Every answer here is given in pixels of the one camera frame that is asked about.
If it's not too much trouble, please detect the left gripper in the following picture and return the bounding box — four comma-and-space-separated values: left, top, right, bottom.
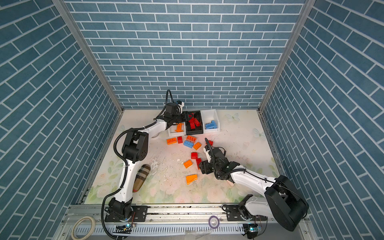
170, 111, 193, 124

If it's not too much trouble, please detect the orange lego figure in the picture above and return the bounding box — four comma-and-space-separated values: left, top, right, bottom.
175, 123, 184, 133

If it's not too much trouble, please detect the red lego diagonal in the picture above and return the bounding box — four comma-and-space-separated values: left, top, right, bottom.
192, 118, 201, 127

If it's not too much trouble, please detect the blue lego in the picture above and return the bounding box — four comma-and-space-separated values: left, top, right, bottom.
207, 121, 218, 129
206, 123, 217, 129
184, 141, 194, 148

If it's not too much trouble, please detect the blue lego bottom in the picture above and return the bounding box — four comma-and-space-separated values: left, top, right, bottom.
207, 121, 218, 129

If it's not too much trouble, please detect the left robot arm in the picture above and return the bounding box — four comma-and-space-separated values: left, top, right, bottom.
114, 101, 187, 204

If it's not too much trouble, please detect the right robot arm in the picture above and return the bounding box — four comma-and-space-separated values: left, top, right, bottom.
199, 145, 309, 232

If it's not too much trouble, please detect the white left bin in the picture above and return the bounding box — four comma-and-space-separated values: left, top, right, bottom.
168, 122, 186, 138

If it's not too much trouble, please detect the white bin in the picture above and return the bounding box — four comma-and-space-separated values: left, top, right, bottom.
201, 109, 220, 134
168, 122, 186, 138

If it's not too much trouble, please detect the long red lego center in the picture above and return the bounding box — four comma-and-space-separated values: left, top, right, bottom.
196, 158, 202, 170

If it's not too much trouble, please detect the black middle bin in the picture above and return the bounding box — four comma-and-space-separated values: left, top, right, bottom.
185, 111, 204, 135

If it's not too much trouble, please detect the small red lego by bins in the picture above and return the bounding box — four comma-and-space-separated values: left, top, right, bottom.
177, 136, 183, 144

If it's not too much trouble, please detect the small red lego center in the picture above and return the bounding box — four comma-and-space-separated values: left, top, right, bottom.
191, 152, 198, 159

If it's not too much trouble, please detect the small orange lego square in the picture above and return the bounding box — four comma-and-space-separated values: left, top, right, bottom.
193, 142, 202, 150

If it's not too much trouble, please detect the orange lego top stacked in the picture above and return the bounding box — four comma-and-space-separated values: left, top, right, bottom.
186, 136, 196, 143

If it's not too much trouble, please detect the orange lego center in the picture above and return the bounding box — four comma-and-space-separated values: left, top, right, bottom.
183, 160, 193, 169

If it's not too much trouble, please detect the blue lego under orange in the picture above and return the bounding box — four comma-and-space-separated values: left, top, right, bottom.
184, 141, 194, 148

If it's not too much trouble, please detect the white right bin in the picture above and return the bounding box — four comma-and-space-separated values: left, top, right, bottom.
201, 109, 220, 134

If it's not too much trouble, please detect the striped brown cylinder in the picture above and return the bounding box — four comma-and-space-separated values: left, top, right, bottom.
133, 164, 151, 193

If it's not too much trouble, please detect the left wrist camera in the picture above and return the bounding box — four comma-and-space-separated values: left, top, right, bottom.
177, 101, 185, 114

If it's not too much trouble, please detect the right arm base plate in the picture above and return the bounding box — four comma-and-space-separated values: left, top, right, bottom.
222, 204, 267, 222

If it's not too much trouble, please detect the aluminium rail frame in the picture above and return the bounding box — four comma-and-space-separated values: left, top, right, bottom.
53, 204, 317, 240

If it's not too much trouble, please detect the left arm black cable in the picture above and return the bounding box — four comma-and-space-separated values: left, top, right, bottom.
100, 89, 175, 240

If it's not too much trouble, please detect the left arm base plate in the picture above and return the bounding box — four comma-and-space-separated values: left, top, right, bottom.
105, 206, 149, 223

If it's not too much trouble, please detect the tape roll on rail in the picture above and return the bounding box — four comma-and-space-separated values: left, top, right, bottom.
71, 216, 96, 240

